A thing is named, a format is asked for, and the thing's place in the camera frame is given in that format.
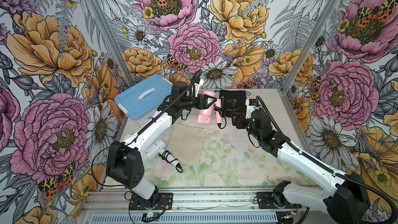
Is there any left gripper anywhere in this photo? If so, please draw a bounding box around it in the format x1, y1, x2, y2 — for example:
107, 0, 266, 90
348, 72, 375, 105
181, 93, 217, 110

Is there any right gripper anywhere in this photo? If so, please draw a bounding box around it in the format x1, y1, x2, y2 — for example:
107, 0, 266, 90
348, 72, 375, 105
229, 112, 262, 142

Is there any pink hair dryer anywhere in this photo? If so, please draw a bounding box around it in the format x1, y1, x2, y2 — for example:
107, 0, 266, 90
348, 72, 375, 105
197, 91, 227, 129

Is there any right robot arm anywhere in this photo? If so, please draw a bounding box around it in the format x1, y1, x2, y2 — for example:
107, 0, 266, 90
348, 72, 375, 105
232, 110, 370, 224

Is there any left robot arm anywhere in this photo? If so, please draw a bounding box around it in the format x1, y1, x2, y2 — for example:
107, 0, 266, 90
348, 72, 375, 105
106, 78, 217, 209

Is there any black hair dryer pouch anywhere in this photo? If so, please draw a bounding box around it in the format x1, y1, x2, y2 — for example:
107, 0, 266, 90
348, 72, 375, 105
217, 90, 251, 117

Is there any white hair dryer left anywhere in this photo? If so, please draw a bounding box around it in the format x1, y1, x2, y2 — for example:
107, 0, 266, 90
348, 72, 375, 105
146, 140, 183, 173

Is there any lower beige cloth bag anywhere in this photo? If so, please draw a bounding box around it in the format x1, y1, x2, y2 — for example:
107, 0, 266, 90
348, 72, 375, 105
166, 124, 205, 167

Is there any blue lidded storage box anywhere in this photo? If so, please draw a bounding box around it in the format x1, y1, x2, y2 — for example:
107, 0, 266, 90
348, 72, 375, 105
115, 75, 173, 120

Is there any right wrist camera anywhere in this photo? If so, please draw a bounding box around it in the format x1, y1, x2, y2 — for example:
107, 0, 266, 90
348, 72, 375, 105
245, 99, 261, 119

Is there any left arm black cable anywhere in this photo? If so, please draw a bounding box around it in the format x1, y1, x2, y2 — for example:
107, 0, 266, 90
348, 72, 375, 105
91, 69, 203, 189

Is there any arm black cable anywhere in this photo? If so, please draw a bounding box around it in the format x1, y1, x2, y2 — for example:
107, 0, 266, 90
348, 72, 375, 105
91, 69, 203, 189
255, 95, 398, 224

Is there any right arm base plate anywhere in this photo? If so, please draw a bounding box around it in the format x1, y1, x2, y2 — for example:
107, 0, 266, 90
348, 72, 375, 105
252, 191, 302, 209

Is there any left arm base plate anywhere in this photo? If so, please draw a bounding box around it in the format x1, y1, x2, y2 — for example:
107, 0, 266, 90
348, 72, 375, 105
129, 192, 174, 211

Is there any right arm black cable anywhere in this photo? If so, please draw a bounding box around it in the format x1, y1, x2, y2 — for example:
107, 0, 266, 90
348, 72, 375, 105
255, 95, 398, 224

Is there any aluminium front rail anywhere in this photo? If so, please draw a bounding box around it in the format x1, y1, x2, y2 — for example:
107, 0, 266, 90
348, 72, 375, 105
78, 188, 310, 224

